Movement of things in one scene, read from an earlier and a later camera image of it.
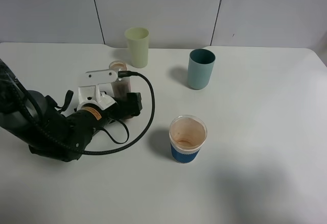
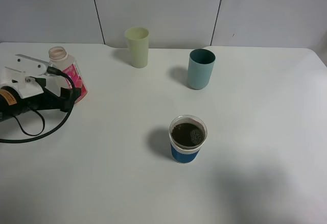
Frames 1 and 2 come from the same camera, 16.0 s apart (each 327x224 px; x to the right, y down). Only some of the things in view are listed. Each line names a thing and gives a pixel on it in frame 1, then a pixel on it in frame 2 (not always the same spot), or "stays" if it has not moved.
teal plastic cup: x=200 y=66 stays
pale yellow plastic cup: x=138 y=40 stays
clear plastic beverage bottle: x=120 y=89 -> x=59 y=59
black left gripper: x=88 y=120 -> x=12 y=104
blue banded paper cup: x=187 y=133 stays
